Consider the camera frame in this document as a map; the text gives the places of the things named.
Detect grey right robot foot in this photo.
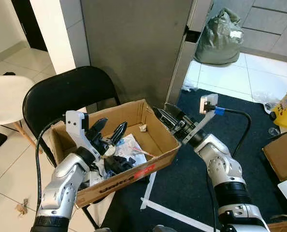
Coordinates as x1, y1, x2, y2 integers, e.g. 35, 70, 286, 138
152, 225, 179, 232

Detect white crumpled wrapper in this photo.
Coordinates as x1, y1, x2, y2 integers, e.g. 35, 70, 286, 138
86, 162, 110, 189

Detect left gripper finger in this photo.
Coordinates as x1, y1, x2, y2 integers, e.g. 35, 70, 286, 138
110, 122, 129, 145
87, 117, 108, 142

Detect white chair wooden legs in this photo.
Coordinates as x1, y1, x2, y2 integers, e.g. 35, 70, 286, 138
0, 74, 36, 151

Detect brown crumpled paper scrap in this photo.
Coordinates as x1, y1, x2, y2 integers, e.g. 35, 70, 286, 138
15, 198, 31, 216

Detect metal door frame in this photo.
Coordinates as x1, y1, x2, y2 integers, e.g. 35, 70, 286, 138
167, 0, 214, 105

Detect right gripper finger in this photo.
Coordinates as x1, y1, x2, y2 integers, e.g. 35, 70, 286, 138
163, 102, 185, 122
153, 107, 172, 129

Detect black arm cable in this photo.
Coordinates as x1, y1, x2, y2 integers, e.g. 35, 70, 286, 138
221, 109, 253, 158
34, 116, 69, 213

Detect black folding chair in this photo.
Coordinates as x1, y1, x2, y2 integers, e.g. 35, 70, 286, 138
23, 66, 122, 229

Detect black trash item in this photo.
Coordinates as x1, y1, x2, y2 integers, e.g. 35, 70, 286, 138
104, 155, 135, 175

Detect grey-green plastic bag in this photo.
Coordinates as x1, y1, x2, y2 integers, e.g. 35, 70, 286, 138
194, 7, 245, 66

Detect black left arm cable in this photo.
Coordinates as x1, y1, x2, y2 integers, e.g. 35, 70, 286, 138
34, 116, 69, 213

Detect open cardboard box red label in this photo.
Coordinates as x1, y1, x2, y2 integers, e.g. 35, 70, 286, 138
48, 99, 181, 208

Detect grey door panel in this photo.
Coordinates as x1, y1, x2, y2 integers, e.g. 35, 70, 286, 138
81, 0, 195, 113

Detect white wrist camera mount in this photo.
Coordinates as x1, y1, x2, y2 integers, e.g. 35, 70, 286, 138
65, 110, 101, 156
181, 94, 219, 145

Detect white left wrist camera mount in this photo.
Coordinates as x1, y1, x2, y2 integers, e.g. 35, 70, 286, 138
65, 110, 101, 156

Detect clear plastic wrap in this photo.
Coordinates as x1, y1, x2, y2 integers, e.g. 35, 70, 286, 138
252, 89, 280, 111

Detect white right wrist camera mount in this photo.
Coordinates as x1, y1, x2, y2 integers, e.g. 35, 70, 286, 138
181, 94, 219, 145

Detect plain brown cardboard box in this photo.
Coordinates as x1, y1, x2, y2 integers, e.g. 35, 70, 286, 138
262, 130, 287, 182

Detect long white floor tape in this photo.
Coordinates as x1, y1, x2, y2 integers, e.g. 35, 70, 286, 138
143, 197, 217, 232

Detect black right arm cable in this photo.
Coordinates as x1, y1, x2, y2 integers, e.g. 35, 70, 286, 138
221, 109, 253, 158

